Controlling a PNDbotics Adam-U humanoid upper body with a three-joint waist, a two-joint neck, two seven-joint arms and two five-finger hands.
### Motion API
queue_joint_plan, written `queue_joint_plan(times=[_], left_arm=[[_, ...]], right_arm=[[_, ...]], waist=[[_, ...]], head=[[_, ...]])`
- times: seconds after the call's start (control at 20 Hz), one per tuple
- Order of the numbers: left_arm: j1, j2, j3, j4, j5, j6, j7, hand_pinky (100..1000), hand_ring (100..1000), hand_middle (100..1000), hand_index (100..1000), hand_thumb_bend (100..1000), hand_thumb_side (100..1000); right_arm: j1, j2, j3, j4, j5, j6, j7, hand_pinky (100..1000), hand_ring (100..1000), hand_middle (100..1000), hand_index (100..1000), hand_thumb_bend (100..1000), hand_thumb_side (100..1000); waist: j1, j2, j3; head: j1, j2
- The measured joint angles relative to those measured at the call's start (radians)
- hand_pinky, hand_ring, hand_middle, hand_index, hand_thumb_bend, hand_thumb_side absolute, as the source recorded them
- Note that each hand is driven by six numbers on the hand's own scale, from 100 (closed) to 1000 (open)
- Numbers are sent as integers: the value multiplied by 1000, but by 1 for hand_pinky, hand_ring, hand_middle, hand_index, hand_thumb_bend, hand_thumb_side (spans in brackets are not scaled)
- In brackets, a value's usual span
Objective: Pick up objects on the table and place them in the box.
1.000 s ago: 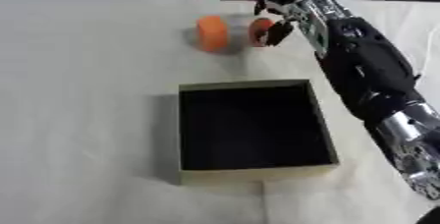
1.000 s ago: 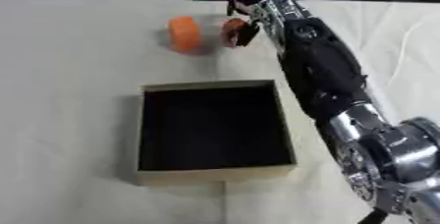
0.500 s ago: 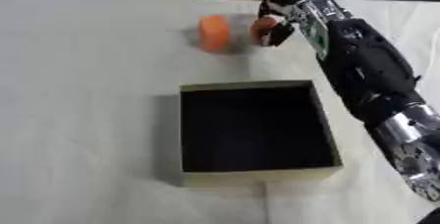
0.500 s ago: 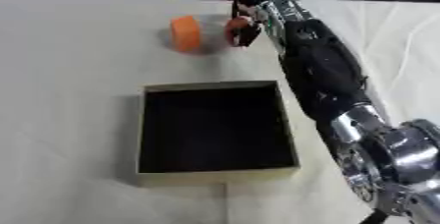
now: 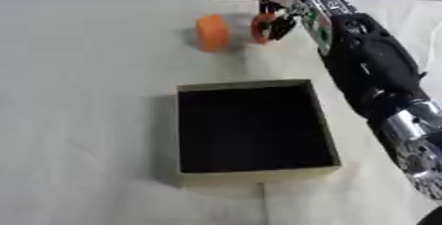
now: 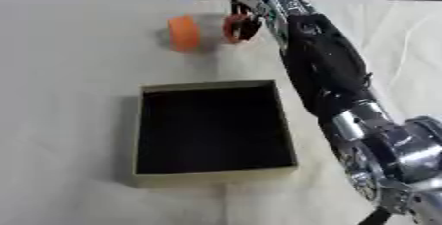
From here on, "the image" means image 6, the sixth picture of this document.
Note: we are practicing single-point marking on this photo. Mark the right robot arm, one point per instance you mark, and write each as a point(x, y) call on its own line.
point(328, 64)

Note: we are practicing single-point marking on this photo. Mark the tan cardboard box black inside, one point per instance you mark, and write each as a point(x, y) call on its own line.
point(213, 130)

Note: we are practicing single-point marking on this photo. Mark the orange cylinder block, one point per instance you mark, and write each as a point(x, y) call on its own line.
point(184, 34)

